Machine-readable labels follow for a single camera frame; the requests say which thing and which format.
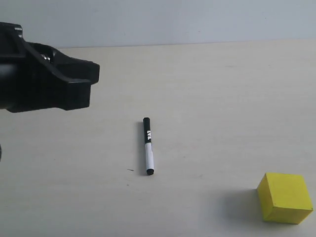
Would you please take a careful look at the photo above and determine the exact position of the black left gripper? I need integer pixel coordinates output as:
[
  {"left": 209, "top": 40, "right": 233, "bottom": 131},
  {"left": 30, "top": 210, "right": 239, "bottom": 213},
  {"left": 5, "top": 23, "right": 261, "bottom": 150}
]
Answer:
[{"left": 0, "top": 22, "right": 100, "bottom": 113}]

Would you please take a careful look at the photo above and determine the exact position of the black and white marker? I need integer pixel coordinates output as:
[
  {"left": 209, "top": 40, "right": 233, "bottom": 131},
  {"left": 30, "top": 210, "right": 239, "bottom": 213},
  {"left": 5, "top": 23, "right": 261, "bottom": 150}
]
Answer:
[{"left": 143, "top": 117, "right": 155, "bottom": 175}]

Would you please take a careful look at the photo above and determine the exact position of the yellow cube block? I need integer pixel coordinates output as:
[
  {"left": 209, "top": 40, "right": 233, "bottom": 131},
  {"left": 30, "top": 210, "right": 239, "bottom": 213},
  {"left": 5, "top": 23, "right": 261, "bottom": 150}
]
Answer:
[{"left": 256, "top": 172, "right": 314, "bottom": 225}]

